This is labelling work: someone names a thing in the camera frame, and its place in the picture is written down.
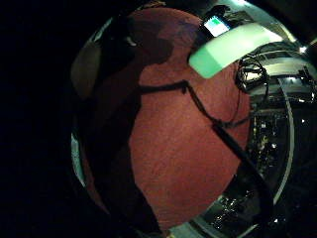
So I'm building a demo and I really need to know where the bundle of black cables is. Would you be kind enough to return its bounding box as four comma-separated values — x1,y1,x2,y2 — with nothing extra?
235,55,271,96

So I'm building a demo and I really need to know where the thin black cable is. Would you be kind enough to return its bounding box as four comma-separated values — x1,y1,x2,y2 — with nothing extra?
138,79,253,131

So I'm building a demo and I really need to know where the white curved bar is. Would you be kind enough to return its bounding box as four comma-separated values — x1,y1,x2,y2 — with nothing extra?
272,78,296,204

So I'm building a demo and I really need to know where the laptop with lit screen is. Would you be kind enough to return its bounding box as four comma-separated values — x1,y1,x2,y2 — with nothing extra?
199,13,233,39

